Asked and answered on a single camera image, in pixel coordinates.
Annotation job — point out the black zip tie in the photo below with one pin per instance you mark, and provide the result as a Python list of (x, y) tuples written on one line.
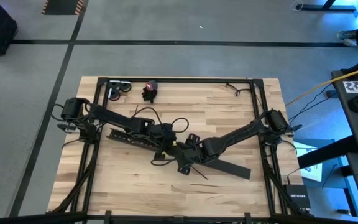
[(199, 172)]

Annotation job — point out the black mat with hazard stripes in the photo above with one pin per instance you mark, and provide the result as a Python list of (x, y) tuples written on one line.
[(62, 6)]

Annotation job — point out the black network switch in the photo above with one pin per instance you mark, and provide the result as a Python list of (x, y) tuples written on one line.
[(297, 197)]

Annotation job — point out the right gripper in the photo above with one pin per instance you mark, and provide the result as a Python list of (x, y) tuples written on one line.
[(200, 152)]

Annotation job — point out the black raceway cover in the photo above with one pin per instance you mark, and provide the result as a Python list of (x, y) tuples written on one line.
[(232, 169)]

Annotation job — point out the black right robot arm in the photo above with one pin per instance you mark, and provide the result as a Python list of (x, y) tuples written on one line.
[(244, 133)]

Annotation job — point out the black extrusion table frame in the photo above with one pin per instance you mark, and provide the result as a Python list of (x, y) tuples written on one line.
[(182, 80)]

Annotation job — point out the yellow tape roll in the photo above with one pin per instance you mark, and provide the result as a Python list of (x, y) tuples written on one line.
[(125, 87)]

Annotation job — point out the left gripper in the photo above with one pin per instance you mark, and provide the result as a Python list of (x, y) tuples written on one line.
[(166, 135)]

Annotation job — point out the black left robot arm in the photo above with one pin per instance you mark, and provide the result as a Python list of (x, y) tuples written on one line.
[(113, 118)]

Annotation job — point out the white paper sheet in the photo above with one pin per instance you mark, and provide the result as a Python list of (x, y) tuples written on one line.
[(309, 174)]

